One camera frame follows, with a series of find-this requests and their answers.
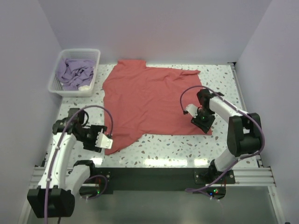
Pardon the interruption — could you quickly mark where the white plastic laundry basket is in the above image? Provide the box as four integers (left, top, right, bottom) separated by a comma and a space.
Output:
48, 49, 100, 97

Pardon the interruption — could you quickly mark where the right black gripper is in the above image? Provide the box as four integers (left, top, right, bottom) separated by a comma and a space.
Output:
191, 109, 215, 134

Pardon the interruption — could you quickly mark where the purple cable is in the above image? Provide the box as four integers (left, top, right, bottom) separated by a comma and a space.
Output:
180, 85, 266, 195
43, 105, 114, 224

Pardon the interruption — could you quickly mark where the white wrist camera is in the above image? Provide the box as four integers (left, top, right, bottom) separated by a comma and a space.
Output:
183, 104, 198, 118
95, 132, 113, 149

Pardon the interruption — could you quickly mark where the purple t-shirt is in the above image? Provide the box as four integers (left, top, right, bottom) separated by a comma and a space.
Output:
56, 58, 96, 91

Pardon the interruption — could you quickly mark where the salmon red t-shirt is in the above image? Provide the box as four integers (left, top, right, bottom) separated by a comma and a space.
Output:
102, 60, 204, 155

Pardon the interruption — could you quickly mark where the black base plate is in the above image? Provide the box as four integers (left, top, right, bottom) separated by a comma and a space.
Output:
79, 168, 235, 198

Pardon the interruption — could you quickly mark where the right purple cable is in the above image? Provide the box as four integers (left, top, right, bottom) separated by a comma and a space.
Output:
180, 85, 266, 195

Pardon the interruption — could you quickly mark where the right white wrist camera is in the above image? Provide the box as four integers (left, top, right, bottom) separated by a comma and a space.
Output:
183, 104, 198, 118

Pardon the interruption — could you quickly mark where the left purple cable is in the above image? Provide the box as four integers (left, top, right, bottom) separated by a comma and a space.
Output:
43, 105, 114, 224

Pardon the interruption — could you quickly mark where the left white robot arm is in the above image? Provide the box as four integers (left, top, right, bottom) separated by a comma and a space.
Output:
27, 108, 113, 222

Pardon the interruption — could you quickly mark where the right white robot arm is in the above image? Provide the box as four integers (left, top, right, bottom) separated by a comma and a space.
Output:
186, 89, 262, 183

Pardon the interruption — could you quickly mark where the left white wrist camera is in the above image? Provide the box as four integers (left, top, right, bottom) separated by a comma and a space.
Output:
95, 132, 113, 149

